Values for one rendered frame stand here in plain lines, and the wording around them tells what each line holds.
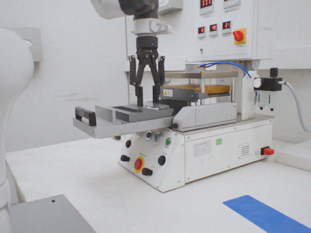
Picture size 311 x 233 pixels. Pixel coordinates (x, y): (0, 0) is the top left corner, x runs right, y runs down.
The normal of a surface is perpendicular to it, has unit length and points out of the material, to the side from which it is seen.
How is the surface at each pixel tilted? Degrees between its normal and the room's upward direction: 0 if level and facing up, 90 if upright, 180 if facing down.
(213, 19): 90
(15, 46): 70
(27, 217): 3
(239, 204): 0
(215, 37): 90
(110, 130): 90
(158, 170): 65
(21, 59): 86
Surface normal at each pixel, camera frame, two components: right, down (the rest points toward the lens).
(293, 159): -0.81, 0.12
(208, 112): 0.54, 0.14
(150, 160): -0.77, -0.31
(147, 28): 0.04, 0.18
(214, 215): -0.03, -0.98
